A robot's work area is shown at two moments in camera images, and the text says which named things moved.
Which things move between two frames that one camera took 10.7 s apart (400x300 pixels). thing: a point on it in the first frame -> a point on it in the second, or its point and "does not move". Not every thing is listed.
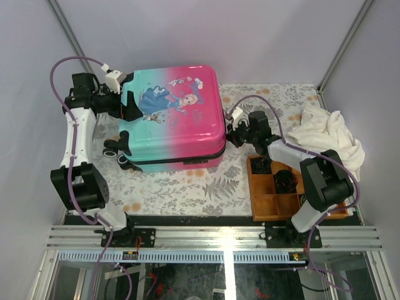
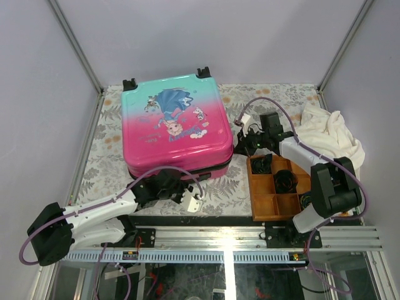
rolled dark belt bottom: x=302 y=199 does not move
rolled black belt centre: x=285 y=182 does not move
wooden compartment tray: x=267 y=205 does not move
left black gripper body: x=110 y=103 -> x=175 y=194
